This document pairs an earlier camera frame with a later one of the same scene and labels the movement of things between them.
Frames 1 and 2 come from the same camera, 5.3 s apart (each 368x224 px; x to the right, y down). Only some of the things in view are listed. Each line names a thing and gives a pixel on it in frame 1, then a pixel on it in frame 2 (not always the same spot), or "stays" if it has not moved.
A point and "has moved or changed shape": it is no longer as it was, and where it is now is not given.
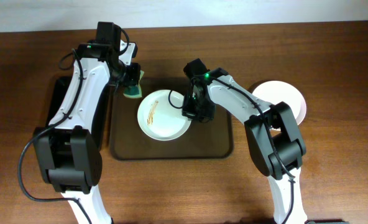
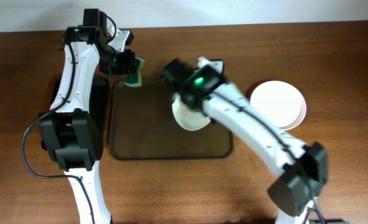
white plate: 276,91 stays
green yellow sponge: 133,91 has moved or changed shape
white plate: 160,116 has moved or changed shape
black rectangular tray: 101,116 stays
